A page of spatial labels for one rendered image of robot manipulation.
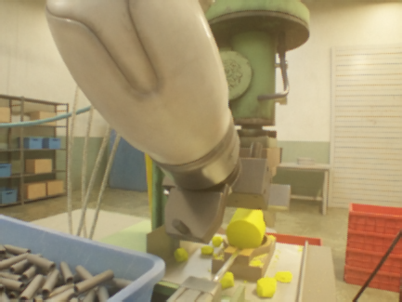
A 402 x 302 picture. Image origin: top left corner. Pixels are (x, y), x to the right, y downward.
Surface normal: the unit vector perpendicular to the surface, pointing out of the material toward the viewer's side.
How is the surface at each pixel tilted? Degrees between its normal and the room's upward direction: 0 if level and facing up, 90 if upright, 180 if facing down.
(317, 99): 90
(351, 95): 90
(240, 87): 90
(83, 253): 81
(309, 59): 90
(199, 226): 56
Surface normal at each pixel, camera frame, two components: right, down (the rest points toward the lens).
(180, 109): 0.42, 0.64
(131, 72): 0.18, 0.66
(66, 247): -0.39, -0.13
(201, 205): -0.31, -0.54
